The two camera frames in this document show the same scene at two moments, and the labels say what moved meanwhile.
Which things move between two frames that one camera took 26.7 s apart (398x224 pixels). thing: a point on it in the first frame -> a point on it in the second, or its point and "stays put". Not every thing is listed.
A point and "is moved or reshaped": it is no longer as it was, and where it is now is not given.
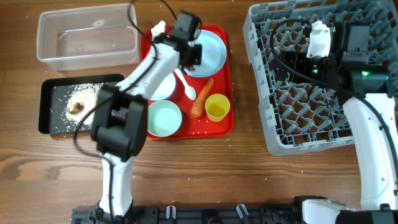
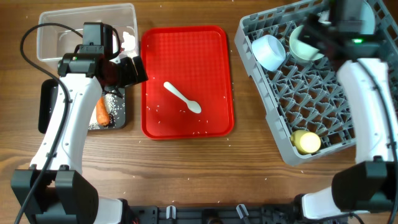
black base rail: (279, 213) stays put
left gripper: (195, 59) -> (130, 76)
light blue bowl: (165, 88) -> (269, 52)
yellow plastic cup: (217, 106) -> (305, 142)
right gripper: (296, 58) -> (310, 23)
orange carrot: (198, 105) is moved or reshaped
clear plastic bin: (88, 37) stays put
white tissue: (158, 29) -> (129, 44)
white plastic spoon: (189, 89) -> (192, 105)
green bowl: (163, 118) -> (301, 51)
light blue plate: (214, 55) -> (366, 19)
